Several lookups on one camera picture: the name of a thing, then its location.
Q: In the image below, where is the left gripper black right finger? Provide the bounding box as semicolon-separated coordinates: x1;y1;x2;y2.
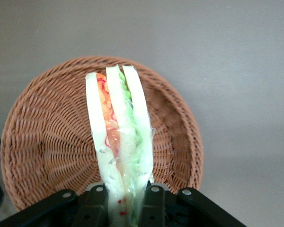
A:
137;182;247;227

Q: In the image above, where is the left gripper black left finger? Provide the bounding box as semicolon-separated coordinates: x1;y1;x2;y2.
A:
0;183;109;227

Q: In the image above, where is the triangle sandwich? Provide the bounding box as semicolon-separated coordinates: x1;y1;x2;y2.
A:
85;63;156;227

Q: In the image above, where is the round brown wicker basket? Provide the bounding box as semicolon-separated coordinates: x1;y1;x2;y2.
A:
0;55;204;212

